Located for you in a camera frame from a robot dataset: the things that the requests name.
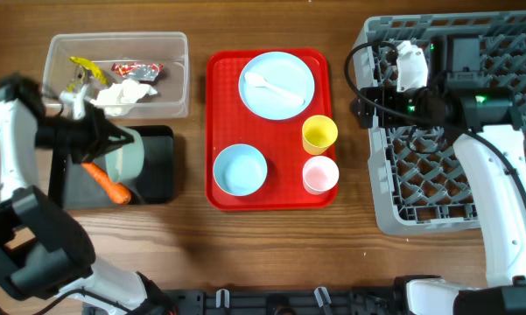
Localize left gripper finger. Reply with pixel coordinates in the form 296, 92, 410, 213
85, 143, 130, 163
98, 115, 135, 144

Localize green bowl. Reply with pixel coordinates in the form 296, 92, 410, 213
105, 127, 144, 183

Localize white tissue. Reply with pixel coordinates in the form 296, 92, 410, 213
91, 79, 158, 117

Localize orange carrot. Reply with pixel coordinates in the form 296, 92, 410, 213
81, 163, 131, 205

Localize red snack wrapper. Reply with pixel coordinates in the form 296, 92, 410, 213
111, 62, 163, 82

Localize yellow foil wrapper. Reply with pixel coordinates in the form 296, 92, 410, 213
67, 57, 109, 92

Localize light blue bowl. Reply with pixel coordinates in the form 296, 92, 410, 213
212, 143, 268, 197

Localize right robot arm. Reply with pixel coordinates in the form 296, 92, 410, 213
351, 35, 526, 314

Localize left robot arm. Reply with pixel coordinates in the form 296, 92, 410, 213
0, 73, 172, 314

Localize black waste tray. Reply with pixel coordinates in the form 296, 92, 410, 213
51, 125, 174, 210

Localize clear plastic waste bin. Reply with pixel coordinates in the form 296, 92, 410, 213
43, 31, 190, 119

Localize grey dishwasher rack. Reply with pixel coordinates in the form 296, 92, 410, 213
356, 10, 526, 235

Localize yellow cup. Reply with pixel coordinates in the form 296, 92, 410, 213
302, 115, 338, 155

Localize pink cup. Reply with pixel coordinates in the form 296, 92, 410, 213
302, 156, 340, 195

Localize red serving tray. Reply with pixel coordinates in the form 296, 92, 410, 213
205, 48, 338, 212

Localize light blue plate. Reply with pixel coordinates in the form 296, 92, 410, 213
238, 52, 316, 121

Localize white plastic spoon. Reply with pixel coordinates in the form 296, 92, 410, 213
244, 72, 305, 106

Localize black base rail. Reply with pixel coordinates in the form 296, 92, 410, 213
166, 287, 408, 315

